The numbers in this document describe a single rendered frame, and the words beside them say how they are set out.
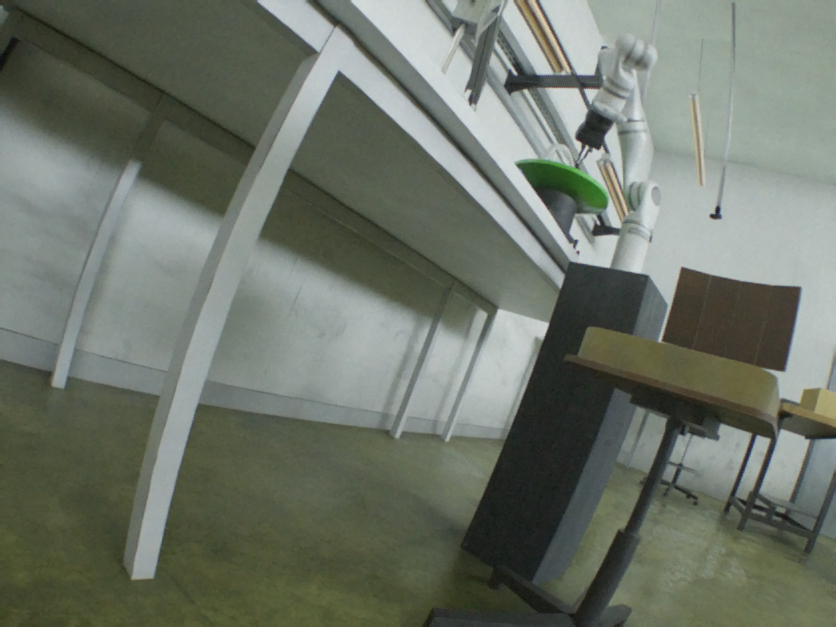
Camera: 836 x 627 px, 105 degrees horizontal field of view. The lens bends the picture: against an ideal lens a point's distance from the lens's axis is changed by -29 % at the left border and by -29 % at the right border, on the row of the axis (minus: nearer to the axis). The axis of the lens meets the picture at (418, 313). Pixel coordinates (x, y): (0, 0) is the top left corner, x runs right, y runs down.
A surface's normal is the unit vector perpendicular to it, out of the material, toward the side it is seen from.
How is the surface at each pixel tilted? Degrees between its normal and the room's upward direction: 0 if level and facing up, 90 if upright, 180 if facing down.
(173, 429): 90
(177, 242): 90
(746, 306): 90
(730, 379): 90
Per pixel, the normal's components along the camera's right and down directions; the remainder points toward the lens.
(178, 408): 0.76, 0.25
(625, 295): -0.65, -0.30
